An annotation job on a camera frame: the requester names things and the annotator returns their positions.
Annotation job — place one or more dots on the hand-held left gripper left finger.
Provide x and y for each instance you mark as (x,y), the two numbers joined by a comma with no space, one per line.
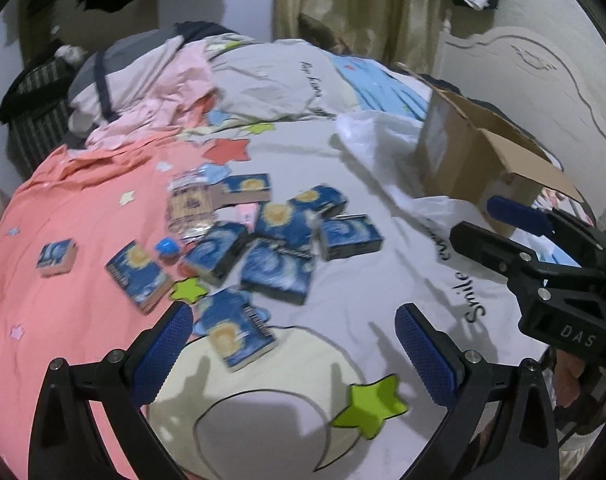
(163,355)

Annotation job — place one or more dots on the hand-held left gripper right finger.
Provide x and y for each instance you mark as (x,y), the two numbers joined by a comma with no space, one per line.
(428,355)

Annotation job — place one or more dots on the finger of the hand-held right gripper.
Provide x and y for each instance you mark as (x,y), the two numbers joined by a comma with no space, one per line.
(488,247)
(518,212)

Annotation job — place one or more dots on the brown cardboard box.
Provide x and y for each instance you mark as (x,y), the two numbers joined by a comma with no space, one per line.
(453,145)

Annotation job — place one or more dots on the pile of blue tissue packets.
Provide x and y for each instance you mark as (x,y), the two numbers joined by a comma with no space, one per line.
(278,270)

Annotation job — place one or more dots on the pink packet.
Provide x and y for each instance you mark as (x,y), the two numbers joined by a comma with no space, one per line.
(248,214)

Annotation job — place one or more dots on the blue bottle cap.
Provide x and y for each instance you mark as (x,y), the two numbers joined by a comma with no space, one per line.
(166,250)

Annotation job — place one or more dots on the cream carved headboard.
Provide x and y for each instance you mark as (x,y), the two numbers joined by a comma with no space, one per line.
(528,80)

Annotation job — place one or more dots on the dark navy blanket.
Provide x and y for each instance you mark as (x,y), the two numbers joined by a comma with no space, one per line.
(443,82)

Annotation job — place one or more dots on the white plastic bag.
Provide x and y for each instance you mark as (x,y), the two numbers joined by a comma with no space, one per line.
(378,145)

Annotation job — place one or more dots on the golden curtain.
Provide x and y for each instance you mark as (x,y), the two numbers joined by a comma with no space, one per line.
(363,5)

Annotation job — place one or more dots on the brown cushion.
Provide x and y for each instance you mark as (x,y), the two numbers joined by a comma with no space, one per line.
(323,30)

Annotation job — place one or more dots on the light pink garment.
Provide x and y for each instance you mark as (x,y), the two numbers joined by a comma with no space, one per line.
(153,85)

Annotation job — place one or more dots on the dark striped bag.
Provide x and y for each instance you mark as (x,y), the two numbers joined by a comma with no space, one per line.
(33,110)

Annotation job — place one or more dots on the pile of blankets and clothes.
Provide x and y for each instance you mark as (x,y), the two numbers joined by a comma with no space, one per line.
(90,82)

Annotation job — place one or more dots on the white fluffy item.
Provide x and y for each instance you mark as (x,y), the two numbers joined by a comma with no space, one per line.
(69,52)

